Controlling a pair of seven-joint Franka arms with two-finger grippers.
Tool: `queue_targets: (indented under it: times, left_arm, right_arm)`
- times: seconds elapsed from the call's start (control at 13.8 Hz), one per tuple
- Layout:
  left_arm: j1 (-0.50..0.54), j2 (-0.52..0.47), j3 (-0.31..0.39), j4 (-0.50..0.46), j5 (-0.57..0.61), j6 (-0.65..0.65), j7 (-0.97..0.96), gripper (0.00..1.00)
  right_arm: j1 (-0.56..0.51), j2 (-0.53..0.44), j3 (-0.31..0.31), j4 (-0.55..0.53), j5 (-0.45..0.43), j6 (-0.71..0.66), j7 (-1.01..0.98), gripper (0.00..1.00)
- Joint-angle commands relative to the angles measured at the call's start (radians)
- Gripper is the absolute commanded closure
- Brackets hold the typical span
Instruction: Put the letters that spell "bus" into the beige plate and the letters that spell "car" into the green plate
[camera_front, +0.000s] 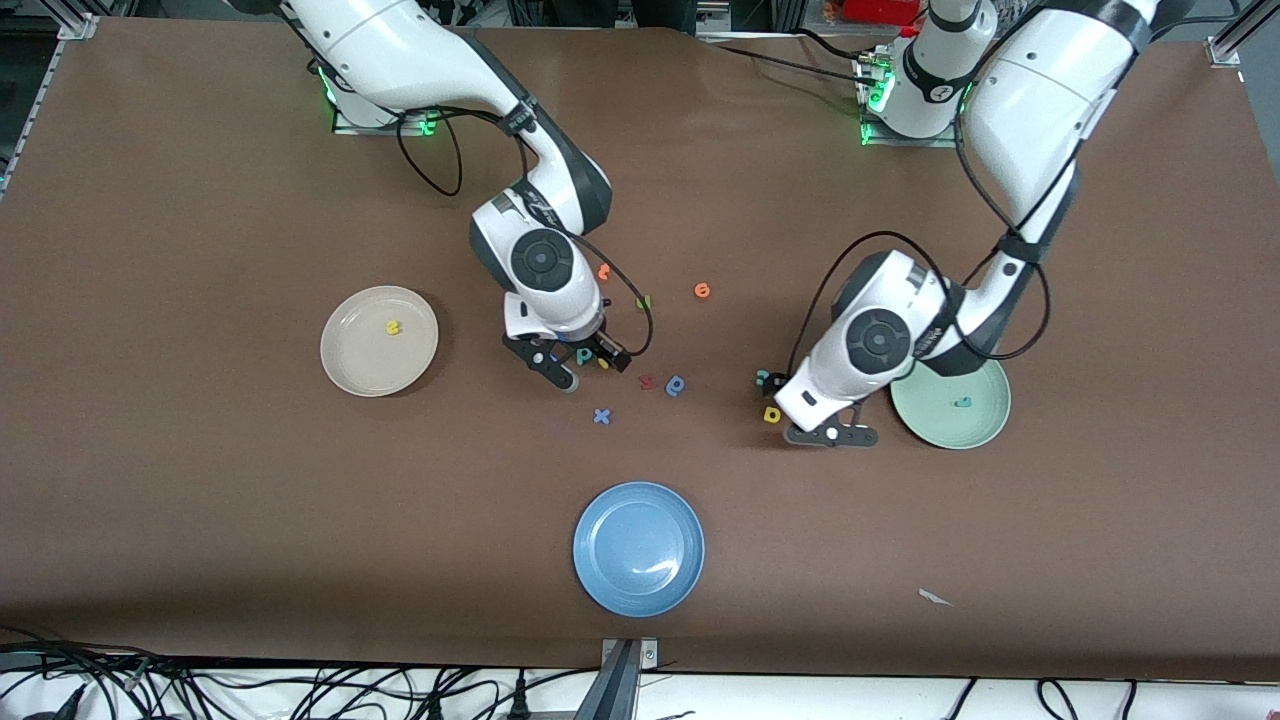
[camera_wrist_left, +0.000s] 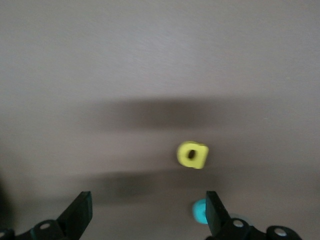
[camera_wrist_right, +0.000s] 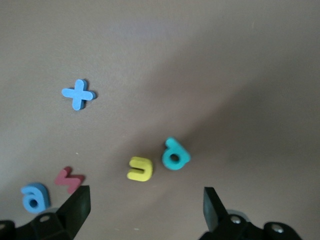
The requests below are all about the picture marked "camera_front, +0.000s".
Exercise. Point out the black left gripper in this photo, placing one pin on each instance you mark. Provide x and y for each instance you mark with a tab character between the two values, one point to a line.
769	384

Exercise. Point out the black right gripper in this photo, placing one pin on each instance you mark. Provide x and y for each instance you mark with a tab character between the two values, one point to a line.
598	346

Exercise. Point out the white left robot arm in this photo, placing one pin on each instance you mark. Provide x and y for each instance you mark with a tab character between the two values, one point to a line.
1040	100

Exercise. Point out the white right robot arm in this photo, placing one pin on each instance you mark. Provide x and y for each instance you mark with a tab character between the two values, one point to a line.
400	50

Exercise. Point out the blue letter a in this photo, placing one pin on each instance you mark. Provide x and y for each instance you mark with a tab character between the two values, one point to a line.
683	386

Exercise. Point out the blue plate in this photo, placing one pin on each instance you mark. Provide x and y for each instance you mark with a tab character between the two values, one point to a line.
639	549

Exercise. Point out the green plate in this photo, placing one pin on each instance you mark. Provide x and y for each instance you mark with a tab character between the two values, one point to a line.
960	428

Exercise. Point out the beige brown plate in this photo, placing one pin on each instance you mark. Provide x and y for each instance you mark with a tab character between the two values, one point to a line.
365	355

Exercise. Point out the white paper scrap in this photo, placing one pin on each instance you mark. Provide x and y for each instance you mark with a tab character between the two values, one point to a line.
935	597

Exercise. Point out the black power plug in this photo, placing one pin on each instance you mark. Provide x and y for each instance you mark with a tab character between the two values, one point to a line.
435	706
520	698

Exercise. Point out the red box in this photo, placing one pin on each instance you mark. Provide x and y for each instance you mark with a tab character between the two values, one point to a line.
880	10

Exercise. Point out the brown paper table cover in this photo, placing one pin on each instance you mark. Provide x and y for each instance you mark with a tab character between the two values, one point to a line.
200	500

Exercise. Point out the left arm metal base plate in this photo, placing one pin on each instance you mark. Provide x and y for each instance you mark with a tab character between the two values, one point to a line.
915	142

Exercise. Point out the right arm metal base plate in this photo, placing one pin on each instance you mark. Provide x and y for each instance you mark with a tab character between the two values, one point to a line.
385	128

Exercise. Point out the metal camera post bracket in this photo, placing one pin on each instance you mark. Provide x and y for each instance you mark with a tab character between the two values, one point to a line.
620	690

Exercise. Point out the aluminium frame rail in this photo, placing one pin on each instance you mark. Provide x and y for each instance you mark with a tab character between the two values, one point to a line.
75	25
1225	50

